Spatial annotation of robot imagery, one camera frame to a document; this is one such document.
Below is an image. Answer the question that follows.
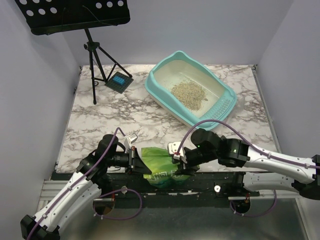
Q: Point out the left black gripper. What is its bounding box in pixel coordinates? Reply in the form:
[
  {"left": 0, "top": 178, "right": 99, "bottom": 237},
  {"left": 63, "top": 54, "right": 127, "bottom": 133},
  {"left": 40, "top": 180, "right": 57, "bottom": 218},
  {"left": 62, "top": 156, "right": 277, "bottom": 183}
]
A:
[{"left": 106, "top": 145, "right": 152, "bottom": 175}]

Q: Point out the green litter bag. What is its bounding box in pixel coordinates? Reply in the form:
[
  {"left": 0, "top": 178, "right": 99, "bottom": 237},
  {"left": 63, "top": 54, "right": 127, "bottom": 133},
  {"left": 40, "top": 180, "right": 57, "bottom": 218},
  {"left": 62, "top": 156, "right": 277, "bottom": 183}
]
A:
[{"left": 141, "top": 147, "right": 191, "bottom": 189}]

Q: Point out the clear plastic scoop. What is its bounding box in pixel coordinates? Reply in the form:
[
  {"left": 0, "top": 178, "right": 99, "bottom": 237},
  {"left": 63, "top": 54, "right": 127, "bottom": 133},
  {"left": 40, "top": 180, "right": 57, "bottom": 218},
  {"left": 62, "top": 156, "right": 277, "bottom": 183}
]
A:
[{"left": 230, "top": 96, "right": 246, "bottom": 118}]

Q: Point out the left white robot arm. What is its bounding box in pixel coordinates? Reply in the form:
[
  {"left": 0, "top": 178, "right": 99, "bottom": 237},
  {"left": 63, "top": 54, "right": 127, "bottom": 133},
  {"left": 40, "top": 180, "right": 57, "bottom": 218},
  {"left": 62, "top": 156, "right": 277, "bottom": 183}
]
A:
[{"left": 20, "top": 133, "right": 151, "bottom": 240}]

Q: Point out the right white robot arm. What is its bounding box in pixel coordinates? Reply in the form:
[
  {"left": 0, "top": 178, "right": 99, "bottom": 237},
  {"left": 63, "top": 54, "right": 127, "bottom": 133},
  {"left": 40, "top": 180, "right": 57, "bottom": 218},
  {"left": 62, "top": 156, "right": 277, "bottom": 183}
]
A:
[{"left": 167, "top": 128, "right": 320, "bottom": 200}]

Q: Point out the litter pile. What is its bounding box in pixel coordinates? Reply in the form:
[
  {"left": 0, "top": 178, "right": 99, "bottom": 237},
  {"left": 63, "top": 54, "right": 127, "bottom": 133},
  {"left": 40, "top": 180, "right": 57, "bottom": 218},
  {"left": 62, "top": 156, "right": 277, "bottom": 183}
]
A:
[{"left": 170, "top": 81, "right": 206, "bottom": 111}]

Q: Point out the teal white litter box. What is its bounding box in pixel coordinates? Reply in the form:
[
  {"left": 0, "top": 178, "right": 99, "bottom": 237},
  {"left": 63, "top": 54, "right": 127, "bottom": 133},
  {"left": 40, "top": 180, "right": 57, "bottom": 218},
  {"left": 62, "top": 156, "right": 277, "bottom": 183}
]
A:
[{"left": 144, "top": 50, "right": 237, "bottom": 131}]

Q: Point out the dark lego baseplate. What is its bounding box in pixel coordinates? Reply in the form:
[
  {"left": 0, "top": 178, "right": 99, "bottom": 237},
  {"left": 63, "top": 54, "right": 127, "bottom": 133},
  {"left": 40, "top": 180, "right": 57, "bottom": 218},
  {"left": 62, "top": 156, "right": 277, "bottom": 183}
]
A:
[{"left": 105, "top": 71, "right": 133, "bottom": 94}]

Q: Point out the blue lego brick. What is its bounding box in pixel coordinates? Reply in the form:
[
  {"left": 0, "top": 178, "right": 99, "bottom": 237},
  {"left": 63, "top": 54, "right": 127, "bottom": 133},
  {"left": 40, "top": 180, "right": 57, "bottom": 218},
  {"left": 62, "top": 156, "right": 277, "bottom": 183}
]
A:
[{"left": 112, "top": 76, "right": 126, "bottom": 86}]

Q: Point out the black music stand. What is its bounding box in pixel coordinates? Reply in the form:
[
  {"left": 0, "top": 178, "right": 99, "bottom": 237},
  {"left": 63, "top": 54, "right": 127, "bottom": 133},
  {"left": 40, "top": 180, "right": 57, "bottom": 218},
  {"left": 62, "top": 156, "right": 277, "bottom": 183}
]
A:
[{"left": 15, "top": 0, "right": 132, "bottom": 104}]

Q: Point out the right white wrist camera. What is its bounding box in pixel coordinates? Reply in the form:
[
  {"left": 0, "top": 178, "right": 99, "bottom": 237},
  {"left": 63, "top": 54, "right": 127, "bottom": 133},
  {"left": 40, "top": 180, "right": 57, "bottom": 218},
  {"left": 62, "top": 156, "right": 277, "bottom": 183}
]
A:
[{"left": 167, "top": 141, "right": 187, "bottom": 170}]

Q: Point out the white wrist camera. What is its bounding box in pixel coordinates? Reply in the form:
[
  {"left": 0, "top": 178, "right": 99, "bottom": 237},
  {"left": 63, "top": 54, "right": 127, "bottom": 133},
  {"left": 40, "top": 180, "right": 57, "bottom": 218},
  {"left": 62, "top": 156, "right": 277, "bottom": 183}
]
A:
[
  {"left": 167, "top": 141, "right": 187, "bottom": 170},
  {"left": 123, "top": 133, "right": 138, "bottom": 150}
]

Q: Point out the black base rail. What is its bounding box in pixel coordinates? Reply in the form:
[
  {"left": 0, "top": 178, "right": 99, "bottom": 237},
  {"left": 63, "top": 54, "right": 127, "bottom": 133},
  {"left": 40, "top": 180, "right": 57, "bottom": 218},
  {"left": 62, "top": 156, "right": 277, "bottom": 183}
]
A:
[{"left": 90, "top": 172, "right": 259, "bottom": 212}]

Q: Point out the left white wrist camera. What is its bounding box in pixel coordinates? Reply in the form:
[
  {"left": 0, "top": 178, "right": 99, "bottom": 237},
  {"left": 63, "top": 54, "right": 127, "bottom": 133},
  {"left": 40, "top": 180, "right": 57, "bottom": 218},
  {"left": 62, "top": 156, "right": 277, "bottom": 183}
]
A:
[{"left": 123, "top": 133, "right": 138, "bottom": 150}]

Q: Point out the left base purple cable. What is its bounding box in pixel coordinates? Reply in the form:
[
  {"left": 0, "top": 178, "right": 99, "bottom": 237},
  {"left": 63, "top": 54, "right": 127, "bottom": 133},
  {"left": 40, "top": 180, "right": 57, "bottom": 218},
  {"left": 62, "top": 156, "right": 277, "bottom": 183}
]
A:
[{"left": 93, "top": 188, "right": 144, "bottom": 221}]

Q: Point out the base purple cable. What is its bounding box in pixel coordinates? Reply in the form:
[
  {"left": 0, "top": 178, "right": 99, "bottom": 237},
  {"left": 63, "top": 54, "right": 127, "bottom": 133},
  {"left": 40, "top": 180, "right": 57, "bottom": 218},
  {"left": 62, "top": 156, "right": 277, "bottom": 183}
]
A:
[
  {"left": 93, "top": 188, "right": 144, "bottom": 221},
  {"left": 229, "top": 189, "right": 277, "bottom": 218}
]

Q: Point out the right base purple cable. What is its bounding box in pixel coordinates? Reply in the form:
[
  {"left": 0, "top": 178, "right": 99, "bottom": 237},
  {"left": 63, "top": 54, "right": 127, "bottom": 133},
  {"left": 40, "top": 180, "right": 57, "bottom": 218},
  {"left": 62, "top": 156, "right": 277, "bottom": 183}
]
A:
[{"left": 229, "top": 189, "right": 277, "bottom": 218}]

